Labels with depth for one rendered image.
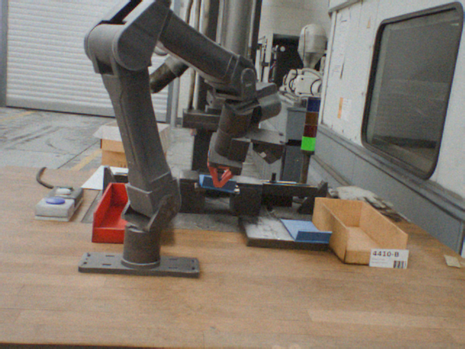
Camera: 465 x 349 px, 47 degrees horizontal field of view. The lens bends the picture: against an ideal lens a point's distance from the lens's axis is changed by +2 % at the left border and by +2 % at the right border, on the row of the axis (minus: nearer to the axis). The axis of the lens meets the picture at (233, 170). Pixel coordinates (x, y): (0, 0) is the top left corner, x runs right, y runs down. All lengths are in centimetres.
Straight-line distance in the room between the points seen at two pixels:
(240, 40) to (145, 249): 56
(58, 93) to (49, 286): 1000
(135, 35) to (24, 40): 1019
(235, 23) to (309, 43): 446
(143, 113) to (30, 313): 33
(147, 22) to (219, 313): 44
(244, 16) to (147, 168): 52
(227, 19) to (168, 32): 41
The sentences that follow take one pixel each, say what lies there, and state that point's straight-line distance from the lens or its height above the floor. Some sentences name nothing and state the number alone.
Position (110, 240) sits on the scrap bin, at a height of 91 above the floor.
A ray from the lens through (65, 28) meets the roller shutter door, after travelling 1079.
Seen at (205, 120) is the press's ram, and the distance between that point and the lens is 124.
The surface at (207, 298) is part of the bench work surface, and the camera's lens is 86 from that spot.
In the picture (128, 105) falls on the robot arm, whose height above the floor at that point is 118.
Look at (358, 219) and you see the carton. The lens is 133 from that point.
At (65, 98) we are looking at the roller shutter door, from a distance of 1081.
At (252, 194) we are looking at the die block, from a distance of 128.
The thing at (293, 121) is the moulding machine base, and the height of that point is 86.
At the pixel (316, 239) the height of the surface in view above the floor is 93.
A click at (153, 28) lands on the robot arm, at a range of 82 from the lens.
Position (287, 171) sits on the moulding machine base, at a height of 44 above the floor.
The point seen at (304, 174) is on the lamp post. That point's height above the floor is 98.
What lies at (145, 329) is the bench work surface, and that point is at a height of 90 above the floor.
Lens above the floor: 126
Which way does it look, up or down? 11 degrees down
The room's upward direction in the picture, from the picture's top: 6 degrees clockwise
